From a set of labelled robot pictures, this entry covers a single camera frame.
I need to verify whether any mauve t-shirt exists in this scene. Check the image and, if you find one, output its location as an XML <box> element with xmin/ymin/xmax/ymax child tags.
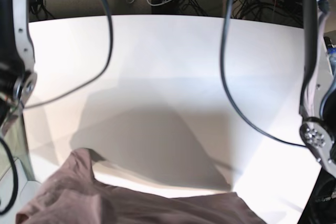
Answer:
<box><xmin>15</xmin><ymin>148</ymin><xmax>263</xmax><ymax>223</ymax></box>

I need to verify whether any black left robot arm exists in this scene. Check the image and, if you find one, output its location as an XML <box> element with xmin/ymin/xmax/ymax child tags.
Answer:
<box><xmin>299</xmin><ymin>0</ymin><xmax>335</xmax><ymax>176</ymax></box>

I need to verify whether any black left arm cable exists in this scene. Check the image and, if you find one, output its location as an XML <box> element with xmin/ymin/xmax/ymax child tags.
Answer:
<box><xmin>219</xmin><ymin>0</ymin><xmax>309</xmax><ymax>148</ymax></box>

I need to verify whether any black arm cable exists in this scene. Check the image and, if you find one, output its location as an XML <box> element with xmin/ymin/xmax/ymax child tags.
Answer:
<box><xmin>219</xmin><ymin>0</ymin><xmax>309</xmax><ymax>148</ymax></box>
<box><xmin>22</xmin><ymin>0</ymin><xmax>114</xmax><ymax>109</ymax></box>

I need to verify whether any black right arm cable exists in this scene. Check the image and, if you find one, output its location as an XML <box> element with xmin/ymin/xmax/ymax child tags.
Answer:
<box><xmin>22</xmin><ymin>0</ymin><xmax>114</xmax><ymax>109</ymax></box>

